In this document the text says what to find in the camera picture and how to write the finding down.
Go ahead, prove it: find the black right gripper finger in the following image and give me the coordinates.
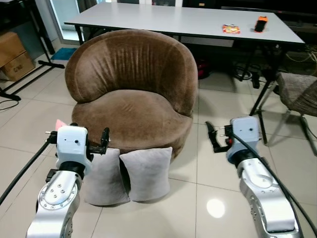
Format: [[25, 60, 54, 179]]
[[205, 121, 222, 154]]

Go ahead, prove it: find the pink pillow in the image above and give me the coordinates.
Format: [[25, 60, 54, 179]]
[[54, 119, 68, 132]]

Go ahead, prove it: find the grey square pillow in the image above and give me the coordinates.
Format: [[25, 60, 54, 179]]
[[84, 147, 131, 207], [119, 146, 173, 202]]

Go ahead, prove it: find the blue floor mat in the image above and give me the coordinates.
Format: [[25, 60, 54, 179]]
[[51, 47, 78, 61]]

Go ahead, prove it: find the brown velvet round armchair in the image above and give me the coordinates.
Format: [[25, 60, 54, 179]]
[[65, 29, 199, 162]]

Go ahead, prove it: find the grey fabric metal-leg chair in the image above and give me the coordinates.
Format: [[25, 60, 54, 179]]
[[274, 72, 317, 155]]

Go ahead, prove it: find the dark red round appliance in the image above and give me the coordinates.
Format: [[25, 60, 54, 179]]
[[197, 59, 211, 80]]

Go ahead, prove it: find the brown cardboard box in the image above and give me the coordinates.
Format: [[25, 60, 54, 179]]
[[0, 32, 36, 82]]

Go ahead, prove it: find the black metal rack stand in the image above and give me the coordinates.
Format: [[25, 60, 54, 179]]
[[0, 0, 65, 102]]

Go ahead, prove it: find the red yellow snack packet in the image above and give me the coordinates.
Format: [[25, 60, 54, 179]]
[[222, 24, 241, 35]]

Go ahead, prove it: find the orange black handheld device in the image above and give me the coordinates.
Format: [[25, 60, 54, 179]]
[[254, 16, 268, 34]]

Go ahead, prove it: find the grey folding table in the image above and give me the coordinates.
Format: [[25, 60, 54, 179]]
[[64, 4, 306, 145]]

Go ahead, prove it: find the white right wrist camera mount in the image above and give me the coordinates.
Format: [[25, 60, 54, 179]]
[[228, 116, 261, 155]]

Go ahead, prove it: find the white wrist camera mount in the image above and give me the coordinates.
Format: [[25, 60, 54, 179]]
[[228, 116, 261, 155], [55, 125, 90, 168]]

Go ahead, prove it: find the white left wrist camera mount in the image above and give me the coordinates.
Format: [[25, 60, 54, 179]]
[[55, 125, 90, 168]]

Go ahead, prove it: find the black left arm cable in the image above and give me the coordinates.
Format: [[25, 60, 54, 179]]
[[0, 140, 52, 206]]

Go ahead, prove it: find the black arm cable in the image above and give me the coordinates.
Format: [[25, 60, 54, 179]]
[[0, 140, 52, 206], [233, 130, 317, 237]]

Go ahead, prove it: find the black floor cable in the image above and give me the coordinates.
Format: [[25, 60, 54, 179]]
[[0, 97, 20, 113]]

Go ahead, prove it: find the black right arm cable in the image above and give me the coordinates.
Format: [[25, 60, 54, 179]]
[[233, 130, 317, 237]]

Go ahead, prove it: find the black power strip with cables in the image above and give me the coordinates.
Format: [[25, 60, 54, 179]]
[[233, 60, 279, 90]]

